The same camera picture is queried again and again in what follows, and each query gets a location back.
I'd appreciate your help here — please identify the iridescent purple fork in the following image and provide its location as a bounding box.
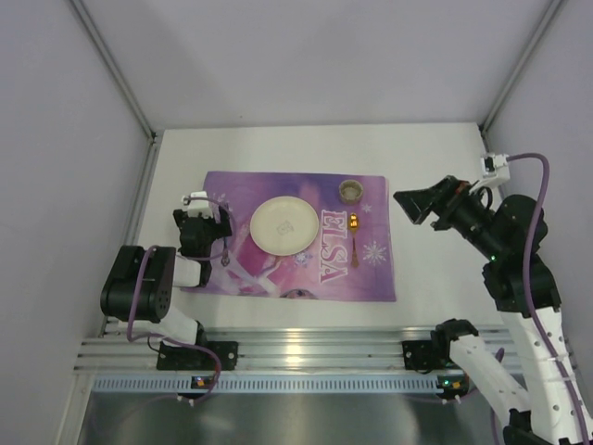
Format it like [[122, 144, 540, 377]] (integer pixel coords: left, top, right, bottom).
[[221, 237, 231, 267]]

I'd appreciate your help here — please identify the gold spoon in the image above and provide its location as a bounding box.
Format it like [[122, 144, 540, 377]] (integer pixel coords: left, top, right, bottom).
[[348, 213, 360, 268]]

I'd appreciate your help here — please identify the small beige cup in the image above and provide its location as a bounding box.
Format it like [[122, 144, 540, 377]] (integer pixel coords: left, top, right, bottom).
[[338, 180, 364, 205]]

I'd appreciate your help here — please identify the cream white plate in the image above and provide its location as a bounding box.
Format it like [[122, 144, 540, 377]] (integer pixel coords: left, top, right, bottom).
[[249, 196, 320, 257]]

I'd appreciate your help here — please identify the purple Elsa placemat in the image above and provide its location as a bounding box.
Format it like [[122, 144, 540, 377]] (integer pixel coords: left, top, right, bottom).
[[200, 171, 396, 302]]

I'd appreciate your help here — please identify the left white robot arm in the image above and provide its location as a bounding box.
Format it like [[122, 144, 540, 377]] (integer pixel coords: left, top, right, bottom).
[[100, 197, 233, 350]]

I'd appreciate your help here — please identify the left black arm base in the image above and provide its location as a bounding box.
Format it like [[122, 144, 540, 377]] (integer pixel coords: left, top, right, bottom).
[[156, 341, 239, 371]]

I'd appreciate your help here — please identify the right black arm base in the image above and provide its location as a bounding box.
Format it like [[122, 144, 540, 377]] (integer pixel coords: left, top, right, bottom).
[[401, 320, 473, 375]]

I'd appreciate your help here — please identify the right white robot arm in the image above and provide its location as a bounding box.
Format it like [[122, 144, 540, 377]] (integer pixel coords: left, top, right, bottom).
[[394, 176, 592, 444]]

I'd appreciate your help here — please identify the left aluminium frame post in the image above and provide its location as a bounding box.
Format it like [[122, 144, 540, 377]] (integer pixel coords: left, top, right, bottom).
[[67, 0, 157, 141]]

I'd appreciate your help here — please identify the aluminium frame post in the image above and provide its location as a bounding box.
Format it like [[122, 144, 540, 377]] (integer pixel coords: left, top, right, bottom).
[[67, 0, 157, 141], [478, 0, 567, 138]]

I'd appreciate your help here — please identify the aluminium mounting rail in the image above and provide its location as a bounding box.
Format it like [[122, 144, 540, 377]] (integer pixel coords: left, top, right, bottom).
[[73, 326, 575, 375]]

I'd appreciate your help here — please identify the perforated grey cable tray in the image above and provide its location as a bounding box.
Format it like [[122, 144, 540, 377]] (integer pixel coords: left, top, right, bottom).
[[92, 374, 469, 394]]

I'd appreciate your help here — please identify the right aluminium frame post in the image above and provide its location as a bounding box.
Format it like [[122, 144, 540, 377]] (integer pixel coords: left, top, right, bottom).
[[478, 0, 567, 138]]

